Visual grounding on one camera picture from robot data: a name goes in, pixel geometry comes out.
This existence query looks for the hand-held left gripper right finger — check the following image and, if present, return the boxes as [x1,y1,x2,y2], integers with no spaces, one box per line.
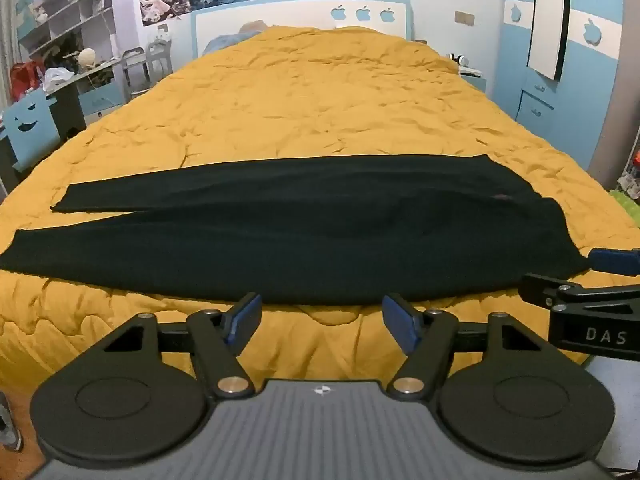
[381,294,543,397]

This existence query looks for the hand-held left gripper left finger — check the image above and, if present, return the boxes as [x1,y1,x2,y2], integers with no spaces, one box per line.
[102,292,263,398]

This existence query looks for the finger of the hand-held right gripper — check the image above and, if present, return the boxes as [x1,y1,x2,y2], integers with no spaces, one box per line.
[587,247,640,278]
[517,272,640,312]

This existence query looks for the black pants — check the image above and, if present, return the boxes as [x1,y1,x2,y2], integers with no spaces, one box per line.
[0,154,592,306]

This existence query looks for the blue and white wardrobe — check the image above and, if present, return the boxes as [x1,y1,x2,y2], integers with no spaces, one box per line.
[492,0,640,192]

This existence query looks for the blue nightstand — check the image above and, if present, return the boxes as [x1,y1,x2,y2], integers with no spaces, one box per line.
[457,66,489,94]

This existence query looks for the yellow quilted bed blanket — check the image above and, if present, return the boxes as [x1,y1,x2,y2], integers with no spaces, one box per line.
[0,25,640,441]

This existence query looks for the grey shoe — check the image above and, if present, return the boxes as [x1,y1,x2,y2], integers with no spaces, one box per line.
[0,391,24,454]

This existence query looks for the grey chair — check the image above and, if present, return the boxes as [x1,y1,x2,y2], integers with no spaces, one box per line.
[145,39,174,82]
[121,47,152,102]

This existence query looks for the blue pillow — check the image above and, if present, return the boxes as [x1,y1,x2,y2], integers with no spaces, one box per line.
[201,20,273,57]

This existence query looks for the cluttered desk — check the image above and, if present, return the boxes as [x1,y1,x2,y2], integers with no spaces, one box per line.
[0,57,125,181]

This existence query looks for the blue smiley face chair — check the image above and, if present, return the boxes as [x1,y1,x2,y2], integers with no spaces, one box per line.
[2,92,62,172]

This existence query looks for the white plastic bag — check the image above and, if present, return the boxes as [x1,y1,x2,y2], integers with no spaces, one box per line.
[42,67,76,92]

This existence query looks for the white headboard with blue apples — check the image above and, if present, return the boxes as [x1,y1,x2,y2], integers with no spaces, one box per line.
[190,0,415,58]

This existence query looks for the red bag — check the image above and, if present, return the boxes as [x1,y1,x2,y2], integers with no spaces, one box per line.
[9,60,47,95]

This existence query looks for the white and blue bookshelf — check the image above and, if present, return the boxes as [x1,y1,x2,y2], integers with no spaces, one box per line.
[15,0,135,111]

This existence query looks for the white panel with black frame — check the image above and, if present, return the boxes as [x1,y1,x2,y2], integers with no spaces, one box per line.
[525,0,572,81]

